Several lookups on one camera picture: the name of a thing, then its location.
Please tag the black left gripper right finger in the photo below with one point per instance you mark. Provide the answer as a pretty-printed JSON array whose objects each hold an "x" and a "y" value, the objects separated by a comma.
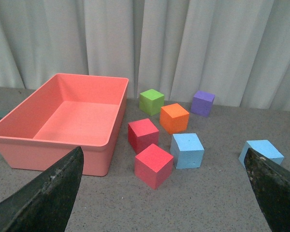
[{"x": 271, "y": 185}]

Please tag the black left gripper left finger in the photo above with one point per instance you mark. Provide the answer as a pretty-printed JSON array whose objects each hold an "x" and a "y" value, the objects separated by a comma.
[{"x": 45, "y": 203}]

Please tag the light blue foam cube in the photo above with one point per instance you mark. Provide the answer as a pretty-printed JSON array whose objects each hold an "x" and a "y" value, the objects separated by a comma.
[
  {"x": 265, "y": 148},
  {"x": 187, "y": 150}
]

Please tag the salmon pink plastic bin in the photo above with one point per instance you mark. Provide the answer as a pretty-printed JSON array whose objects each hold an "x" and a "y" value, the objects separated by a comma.
[{"x": 69, "y": 110}]

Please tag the purple foam cube far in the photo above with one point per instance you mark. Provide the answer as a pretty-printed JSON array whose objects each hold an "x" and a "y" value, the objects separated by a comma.
[{"x": 202, "y": 103}]

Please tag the red foam cube near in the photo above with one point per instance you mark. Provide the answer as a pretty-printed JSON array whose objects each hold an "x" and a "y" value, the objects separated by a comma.
[{"x": 153, "y": 166}]

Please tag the red foam cube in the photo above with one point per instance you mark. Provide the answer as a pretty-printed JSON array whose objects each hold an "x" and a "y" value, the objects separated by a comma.
[
  {"x": 153, "y": 166},
  {"x": 141, "y": 134}
]

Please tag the orange foam cube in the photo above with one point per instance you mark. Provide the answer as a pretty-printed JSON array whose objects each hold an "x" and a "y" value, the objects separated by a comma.
[{"x": 174, "y": 118}]

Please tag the white curtain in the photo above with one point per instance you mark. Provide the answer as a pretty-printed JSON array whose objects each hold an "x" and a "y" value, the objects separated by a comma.
[{"x": 239, "y": 50}]

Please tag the green foam cube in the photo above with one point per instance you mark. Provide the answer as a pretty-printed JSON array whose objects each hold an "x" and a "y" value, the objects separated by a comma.
[{"x": 151, "y": 101}]

